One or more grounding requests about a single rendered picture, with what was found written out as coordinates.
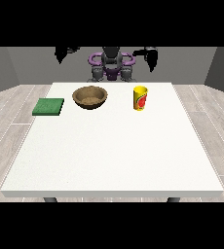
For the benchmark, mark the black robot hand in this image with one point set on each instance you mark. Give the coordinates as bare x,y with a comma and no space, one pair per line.
61,53
150,58

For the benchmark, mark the dark table leg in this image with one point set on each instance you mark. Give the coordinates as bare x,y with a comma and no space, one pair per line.
50,199
173,199

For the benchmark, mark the grey robot trunk purple rings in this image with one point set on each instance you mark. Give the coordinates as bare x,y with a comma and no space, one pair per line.
111,68

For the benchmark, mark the yellow cup with melon print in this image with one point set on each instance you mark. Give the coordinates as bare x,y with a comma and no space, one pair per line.
140,98

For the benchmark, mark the green square pad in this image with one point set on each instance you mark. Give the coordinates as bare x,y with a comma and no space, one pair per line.
48,106

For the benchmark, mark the brown wooden bowl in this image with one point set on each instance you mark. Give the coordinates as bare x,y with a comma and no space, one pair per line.
90,97

